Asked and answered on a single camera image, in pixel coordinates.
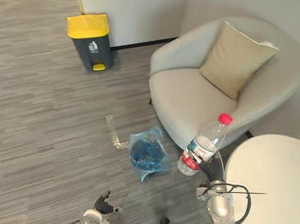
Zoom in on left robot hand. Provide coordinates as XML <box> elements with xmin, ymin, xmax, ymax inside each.
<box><xmin>93</xmin><ymin>189</ymin><xmax>126</xmax><ymax>217</ymax></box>

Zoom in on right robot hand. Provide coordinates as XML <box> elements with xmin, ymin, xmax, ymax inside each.
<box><xmin>186</xmin><ymin>150</ymin><xmax>227</xmax><ymax>185</ymax></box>

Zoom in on clear plastic water bottle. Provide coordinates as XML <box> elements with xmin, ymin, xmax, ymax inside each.
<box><xmin>176</xmin><ymin>107</ymin><xmax>235</xmax><ymax>181</ymax></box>

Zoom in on small bin with blue bag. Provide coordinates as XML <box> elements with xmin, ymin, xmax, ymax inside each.
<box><xmin>123</xmin><ymin>123</ymin><xmax>176</xmax><ymax>186</ymax></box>

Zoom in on round white tea table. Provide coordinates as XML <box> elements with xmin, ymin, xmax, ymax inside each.
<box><xmin>218</xmin><ymin>128</ymin><xmax>300</xmax><ymax>224</ymax></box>

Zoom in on grey trash can yellow lid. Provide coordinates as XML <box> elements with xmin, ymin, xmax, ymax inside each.
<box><xmin>60</xmin><ymin>8</ymin><xmax>116</xmax><ymax>74</ymax></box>

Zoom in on beige armchair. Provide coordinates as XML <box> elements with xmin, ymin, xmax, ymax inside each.
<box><xmin>139</xmin><ymin>5</ymin><xmax>300</xmax><ymax>165</ymax></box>

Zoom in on tan cushion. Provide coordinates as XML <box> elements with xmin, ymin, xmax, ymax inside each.
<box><xmin>195</xmin><ymin>18</ymin><xmax>282</xmax><ymax>106</ymax></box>

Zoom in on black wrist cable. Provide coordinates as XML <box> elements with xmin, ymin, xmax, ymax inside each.
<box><xmin>197</xmin><ymin>179</ymin><xmax>268</xmax><ymax>224</ymax></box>

